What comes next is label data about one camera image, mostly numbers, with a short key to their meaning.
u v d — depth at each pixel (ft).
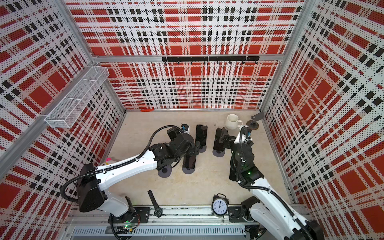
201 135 2.85
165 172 2.90
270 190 1.60
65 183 1.35
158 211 2.46
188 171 2.90
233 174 2.88
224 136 2.18
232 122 3.45
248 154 1.78
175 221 2.41
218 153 3.15
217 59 2.90
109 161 2.91
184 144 1.88
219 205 2.46
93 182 1.37
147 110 4.17
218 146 3.06
